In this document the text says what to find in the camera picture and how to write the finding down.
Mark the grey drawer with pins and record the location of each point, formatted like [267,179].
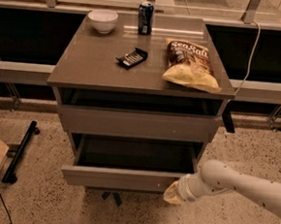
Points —
[132,164]
[138,125]

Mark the grey drawer cabinet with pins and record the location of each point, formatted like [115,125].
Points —
[88,73]

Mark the dark blue soda can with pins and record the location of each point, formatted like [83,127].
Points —
[146,10]

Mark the yellow covered gripper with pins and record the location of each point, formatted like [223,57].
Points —
[183,186]

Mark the black snack bar wrapper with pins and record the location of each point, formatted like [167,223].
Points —
[133,59]

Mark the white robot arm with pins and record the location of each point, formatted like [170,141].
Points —
[214,177]

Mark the grey top drawer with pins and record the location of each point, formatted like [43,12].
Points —
[138,125]

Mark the black metal bar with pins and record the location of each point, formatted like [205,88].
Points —
[10,174]

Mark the white ceramic bowl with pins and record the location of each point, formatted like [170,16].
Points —
[103,20]

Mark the sea salt chips bag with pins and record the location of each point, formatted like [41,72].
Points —
[189,66]

